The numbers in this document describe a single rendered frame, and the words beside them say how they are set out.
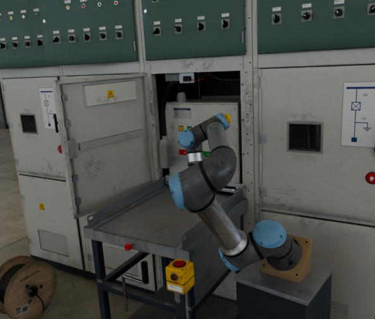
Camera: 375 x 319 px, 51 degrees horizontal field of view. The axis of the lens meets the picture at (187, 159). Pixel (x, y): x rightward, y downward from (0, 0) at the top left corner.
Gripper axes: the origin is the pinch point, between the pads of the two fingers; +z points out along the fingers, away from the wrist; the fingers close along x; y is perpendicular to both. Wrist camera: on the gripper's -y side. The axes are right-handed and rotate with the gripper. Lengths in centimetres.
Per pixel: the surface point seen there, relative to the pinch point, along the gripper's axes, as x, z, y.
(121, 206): -47, -2, -36
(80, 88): -59, -67, -20
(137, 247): -31.6, 16.0, -3.0
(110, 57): -50, -93, -53
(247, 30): 31, -86, -22
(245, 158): 24, -22, -43
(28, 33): -114, -126, -76
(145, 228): -29.5, 8.7, -14.0
